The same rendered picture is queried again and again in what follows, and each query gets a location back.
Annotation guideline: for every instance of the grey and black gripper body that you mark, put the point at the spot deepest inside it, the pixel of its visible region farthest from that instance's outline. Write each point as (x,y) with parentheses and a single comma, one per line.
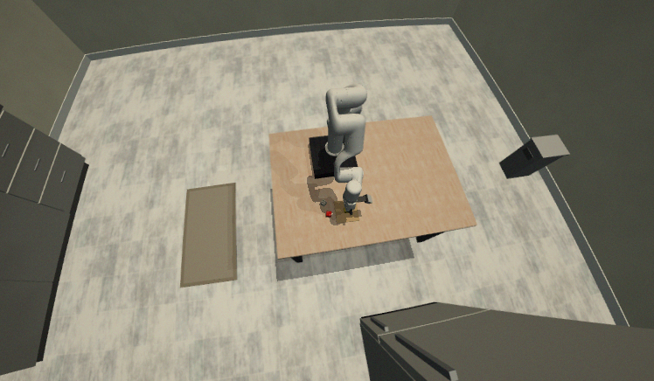
(349,206)

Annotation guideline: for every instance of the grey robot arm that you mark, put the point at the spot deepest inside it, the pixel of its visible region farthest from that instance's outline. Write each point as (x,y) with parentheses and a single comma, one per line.
(349,125)

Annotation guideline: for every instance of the tan flat mat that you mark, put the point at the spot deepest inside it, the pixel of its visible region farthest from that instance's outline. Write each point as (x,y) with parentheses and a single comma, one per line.
(342,217)

